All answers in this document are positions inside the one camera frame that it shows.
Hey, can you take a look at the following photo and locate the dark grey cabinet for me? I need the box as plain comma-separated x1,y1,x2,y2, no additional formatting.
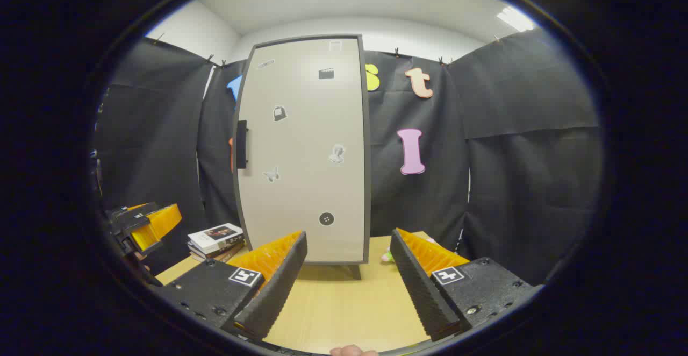
231,33,372,281

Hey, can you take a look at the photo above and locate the beige cabinet door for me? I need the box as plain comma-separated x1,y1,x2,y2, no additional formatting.
236,38,366,263

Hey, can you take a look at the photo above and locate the white cover book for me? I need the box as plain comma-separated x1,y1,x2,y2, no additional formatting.
188,223,245,254

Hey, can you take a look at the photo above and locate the dark book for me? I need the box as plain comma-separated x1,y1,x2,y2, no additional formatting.
188,242,246,259

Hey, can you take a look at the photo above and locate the black cabinet door handle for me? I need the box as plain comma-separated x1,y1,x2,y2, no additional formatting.
235,120,248,169

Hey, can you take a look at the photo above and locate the small ceiling light panel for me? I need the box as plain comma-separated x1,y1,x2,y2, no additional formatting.
496,6,536,33

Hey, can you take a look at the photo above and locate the black backdrop cloth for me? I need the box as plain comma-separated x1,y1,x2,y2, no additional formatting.
91,27,603,287

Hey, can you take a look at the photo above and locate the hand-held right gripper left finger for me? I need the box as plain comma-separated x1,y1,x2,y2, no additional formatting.
155,231,309,341

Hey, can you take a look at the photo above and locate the brown book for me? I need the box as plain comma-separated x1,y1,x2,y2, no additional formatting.
191,248,246,264

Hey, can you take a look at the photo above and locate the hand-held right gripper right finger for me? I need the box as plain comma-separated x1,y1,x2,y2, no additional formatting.
390,228,539,342

